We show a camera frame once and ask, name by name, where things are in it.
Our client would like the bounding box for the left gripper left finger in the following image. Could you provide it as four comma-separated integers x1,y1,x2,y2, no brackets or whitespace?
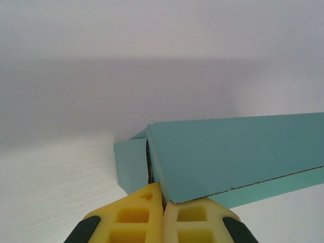
63,181,165,243

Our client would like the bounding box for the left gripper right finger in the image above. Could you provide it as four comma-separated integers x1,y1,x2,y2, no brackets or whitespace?
163,197,254,243

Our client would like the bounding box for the teal corrugated cardboard box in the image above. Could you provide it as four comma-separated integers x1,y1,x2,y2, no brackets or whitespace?
113,112,324,211

